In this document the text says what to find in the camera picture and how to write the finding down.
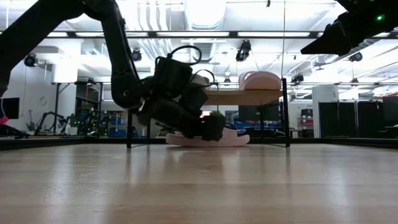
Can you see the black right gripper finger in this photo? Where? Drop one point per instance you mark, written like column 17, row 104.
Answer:
column 326, row 42

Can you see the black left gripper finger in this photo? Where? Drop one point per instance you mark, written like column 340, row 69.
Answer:
column 214, row 129

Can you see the pink slide sandal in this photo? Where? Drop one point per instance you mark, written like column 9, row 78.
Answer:
column 261, row 81
column 236, row 140

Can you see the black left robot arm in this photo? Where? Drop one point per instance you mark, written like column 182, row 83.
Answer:
column 115, row 46

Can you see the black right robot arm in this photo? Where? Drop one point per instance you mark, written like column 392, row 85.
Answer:
column 357, row 3

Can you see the black ceiling spotlight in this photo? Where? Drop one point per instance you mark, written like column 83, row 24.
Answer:
column 243, row 51
column 30, row 60
column 136, row 55
column 356, row 57

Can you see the white pillar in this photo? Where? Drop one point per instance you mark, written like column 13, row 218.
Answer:
column 323, row 112

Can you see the black cabinets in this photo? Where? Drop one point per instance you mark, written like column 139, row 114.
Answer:
column 348, row 119

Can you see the black monitor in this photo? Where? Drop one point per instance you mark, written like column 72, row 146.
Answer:
column 11, row 108

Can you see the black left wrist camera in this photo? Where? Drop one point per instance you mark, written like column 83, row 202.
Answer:
column 172, row 74

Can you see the wooden shelf black metal frame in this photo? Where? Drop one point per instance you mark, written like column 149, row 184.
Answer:
column 242, row 97

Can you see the white ceiling duct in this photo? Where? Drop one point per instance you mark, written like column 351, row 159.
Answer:
column 205, row 14

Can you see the black aluminium table frame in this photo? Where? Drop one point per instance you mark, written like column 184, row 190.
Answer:
column 62, row 142

